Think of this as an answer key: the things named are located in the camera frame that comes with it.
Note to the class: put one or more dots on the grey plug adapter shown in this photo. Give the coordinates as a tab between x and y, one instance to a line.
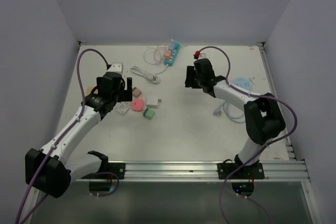
121	108

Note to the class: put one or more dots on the white cube charger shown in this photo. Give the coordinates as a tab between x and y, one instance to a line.
152	102

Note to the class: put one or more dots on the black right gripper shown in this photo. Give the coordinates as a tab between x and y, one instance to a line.
189	82

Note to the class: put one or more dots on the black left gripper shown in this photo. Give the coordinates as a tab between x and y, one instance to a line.
126	95

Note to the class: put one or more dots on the beige cube socket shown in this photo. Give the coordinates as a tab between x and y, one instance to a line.
89	89

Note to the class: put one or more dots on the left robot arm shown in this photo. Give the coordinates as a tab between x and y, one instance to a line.
49	169

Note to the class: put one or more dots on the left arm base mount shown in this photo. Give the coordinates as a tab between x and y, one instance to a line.
109	171

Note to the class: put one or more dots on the light blue round socket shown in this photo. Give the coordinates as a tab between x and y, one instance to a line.
243	83

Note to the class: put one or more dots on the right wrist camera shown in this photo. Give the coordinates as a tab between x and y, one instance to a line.
199	55

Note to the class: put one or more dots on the green cube charger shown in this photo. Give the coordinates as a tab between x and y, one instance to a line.
148	113

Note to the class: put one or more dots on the aluminium rail frame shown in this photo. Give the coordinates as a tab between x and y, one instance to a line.
156	171

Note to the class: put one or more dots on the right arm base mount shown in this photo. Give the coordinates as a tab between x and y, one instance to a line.
254	171

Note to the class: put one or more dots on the teal power strip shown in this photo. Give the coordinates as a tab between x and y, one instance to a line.
175	48

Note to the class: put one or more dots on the orange plug on strip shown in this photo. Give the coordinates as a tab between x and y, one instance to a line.
168	55

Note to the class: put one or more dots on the pink square plug adapter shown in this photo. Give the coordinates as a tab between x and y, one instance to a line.
138	105

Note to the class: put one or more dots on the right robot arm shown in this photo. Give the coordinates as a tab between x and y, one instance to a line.
263	119

